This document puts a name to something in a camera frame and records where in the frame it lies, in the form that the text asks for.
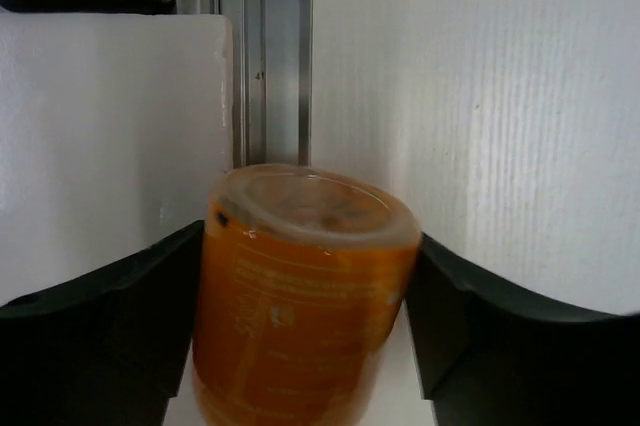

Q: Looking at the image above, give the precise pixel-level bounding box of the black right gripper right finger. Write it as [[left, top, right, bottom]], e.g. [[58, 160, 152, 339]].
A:
[[406, 237, 639, 425]]

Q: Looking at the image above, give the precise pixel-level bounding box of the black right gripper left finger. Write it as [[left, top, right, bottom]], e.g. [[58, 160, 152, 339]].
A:
[[1, 221, 204, 425]]

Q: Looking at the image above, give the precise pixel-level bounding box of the orange juice bottle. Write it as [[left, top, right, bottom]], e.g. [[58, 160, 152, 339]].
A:
[[192, 164, 421, 425]]

